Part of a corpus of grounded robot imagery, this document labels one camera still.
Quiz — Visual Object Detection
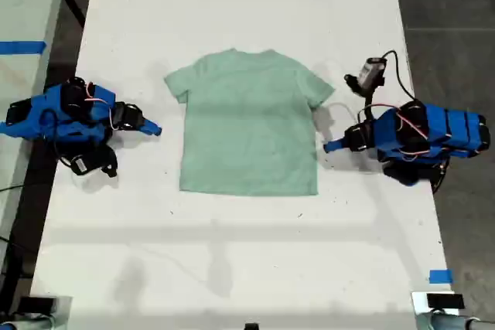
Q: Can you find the white metal bracket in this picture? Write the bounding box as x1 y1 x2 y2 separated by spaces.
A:
410 291 462 318

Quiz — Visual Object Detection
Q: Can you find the long blue tape strip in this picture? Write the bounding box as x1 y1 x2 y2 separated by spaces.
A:
0 40 48 55

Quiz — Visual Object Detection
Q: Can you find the pale green T-shirt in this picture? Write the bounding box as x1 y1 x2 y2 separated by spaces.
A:
163 47 336 197

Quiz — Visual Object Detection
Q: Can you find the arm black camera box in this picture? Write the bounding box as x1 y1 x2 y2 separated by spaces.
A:
343 56 388 97
70 154 97 177

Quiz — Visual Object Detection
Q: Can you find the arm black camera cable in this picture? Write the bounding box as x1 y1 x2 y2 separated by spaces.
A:
381 49 417 101
40 109 78 171

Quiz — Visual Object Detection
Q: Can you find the small black box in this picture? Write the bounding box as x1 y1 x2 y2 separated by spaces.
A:
18 295 56 314
425 293 466 310

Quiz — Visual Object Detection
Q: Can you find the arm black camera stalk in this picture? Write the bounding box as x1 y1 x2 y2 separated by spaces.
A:
94 143 119 179
361 88 379 121

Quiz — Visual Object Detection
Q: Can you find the square blue tape piece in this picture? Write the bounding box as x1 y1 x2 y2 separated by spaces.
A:
428 268 454 285

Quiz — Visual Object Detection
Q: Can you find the pale grey tube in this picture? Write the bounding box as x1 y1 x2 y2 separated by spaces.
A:
0 315 59 330
416 311 495 330

